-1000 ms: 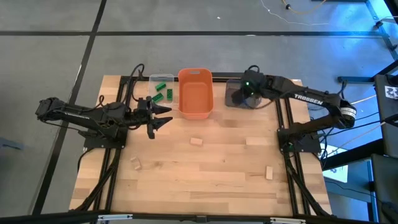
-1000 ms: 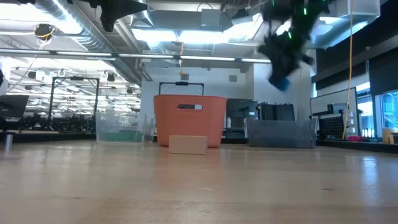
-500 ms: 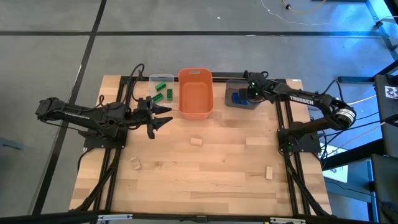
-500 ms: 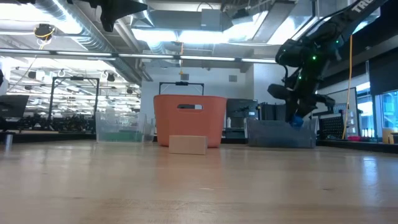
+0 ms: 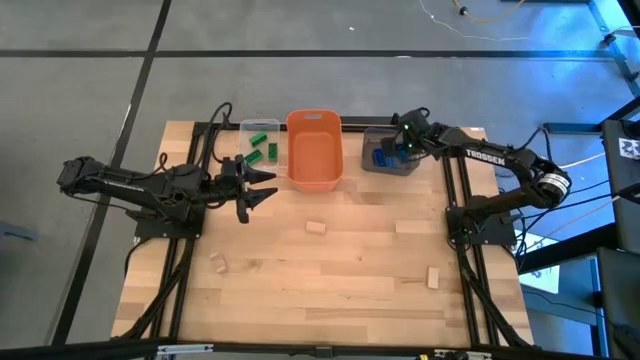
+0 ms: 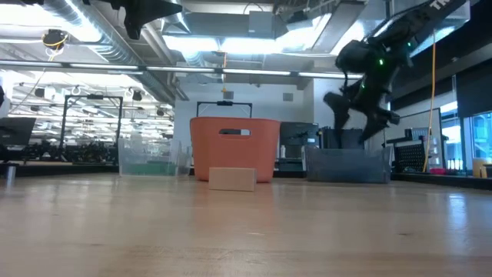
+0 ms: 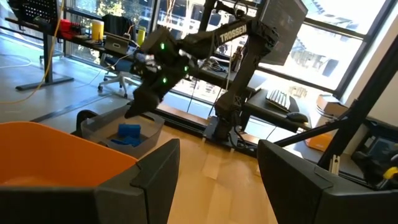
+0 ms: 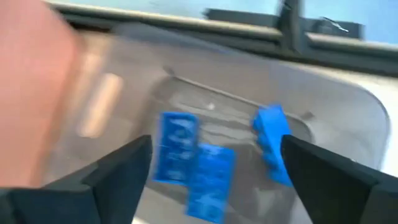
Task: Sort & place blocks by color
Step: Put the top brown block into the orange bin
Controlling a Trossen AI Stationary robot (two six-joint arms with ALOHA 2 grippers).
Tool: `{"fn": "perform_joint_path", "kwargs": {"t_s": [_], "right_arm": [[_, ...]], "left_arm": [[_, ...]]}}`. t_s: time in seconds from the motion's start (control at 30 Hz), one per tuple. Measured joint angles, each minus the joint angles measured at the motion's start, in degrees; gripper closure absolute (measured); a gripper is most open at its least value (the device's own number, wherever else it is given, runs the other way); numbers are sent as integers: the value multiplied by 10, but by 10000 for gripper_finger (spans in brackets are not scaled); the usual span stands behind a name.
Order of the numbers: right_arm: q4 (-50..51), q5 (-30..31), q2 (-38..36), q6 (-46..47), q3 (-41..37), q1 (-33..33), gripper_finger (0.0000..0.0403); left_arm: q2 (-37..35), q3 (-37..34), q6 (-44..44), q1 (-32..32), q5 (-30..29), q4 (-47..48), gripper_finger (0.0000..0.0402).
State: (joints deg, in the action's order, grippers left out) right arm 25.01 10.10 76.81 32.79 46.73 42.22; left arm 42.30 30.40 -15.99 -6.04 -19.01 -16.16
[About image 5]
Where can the black equipment case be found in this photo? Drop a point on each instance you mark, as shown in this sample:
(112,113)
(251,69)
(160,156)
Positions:
(625,200)

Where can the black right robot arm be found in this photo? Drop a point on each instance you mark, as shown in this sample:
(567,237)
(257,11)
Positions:
(500,160)

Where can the black white fiducial tag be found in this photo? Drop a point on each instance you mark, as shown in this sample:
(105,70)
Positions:
(631,148)

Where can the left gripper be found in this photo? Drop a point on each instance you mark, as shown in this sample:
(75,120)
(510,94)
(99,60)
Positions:
(241,200)

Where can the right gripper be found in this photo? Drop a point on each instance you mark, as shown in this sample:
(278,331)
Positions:
(427,136)

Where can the plain wooden block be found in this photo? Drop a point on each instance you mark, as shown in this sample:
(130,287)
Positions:
(218,261)
(433,277)
(315,227)

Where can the grey plastic bin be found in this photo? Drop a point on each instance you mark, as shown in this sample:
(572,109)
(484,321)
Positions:
(369,137)

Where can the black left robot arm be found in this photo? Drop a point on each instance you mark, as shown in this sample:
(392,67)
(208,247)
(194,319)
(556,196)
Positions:
(125,182)

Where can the clear plastic bin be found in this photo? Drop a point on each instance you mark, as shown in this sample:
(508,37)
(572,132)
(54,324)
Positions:
(245,145)

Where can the white printed paper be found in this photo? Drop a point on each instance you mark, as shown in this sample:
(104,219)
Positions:
(545,280)

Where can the black crossbar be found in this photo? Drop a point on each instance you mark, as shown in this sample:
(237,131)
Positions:
(100,350)

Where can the metal stand rail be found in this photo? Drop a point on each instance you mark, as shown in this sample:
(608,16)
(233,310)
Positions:
(613,45)

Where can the black floor stand bar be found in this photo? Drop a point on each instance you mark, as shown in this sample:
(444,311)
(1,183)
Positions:
(570,127)

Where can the orange plastic bin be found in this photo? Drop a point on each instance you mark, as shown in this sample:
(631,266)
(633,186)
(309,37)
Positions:
(315,160)

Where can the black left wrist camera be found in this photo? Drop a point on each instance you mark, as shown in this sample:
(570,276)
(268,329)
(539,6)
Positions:
(229,165)

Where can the black aluminium table frame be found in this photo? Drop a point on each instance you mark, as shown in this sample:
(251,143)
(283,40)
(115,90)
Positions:
(360,121)

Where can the green toy brick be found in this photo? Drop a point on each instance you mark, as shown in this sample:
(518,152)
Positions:
(258,138)
(272,151)
(253,157)

